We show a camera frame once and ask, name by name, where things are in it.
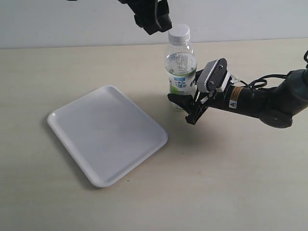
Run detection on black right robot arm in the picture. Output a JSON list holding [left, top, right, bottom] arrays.
[[167, 69, 308, 128]]

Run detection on white rectangular plastic tray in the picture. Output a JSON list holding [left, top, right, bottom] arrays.
[[47, 85, 168, 188]]

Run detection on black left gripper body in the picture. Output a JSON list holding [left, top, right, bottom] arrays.
[[119, 0, 169, 22]]

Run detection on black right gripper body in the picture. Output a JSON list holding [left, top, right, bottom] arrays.
[[185, 92, 216, 125]]

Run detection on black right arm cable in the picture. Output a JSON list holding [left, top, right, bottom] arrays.
[[231, 49, 308, 91]]

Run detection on clear plastic drink bottle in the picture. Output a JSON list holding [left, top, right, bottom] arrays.
[[164, 35, 197, 96]]

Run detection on white bottle cap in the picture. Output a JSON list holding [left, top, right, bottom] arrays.
[[168, 24, 190, 43]]

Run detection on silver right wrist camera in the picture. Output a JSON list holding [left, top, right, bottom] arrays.
[[196, 58, 227, 93]]

